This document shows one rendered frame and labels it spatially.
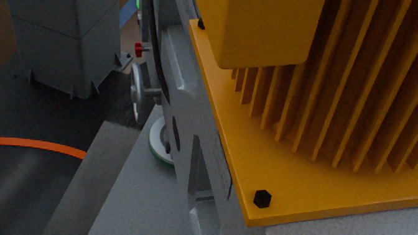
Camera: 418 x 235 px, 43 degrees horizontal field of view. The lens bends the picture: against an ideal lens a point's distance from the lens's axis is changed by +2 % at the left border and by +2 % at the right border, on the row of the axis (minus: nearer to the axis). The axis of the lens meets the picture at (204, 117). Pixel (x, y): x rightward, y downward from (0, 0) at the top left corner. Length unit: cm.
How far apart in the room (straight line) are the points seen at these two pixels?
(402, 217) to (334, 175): 7
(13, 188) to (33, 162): 16
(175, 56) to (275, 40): 73
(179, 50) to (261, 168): 64
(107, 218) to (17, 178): 120
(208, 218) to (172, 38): 39
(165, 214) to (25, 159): 133
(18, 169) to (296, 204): 228
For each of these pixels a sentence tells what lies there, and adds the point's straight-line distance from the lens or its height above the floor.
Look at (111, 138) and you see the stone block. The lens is 183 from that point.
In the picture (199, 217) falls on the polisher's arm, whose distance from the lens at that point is 101.
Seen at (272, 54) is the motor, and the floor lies 186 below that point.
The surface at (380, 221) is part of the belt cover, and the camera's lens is 51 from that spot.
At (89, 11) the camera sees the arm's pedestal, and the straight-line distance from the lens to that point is 268.
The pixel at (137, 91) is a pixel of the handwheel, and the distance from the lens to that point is 120.
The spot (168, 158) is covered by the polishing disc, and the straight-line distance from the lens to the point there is 155.
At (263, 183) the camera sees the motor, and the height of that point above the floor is 172.
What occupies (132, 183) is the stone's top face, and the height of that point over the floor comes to 83.
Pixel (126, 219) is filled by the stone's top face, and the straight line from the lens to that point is 150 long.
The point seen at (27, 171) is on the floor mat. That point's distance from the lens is 267.
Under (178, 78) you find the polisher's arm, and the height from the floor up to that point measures 139.
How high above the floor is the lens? 210
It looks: 47 degrees down
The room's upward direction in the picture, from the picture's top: 7 degrees clockwise
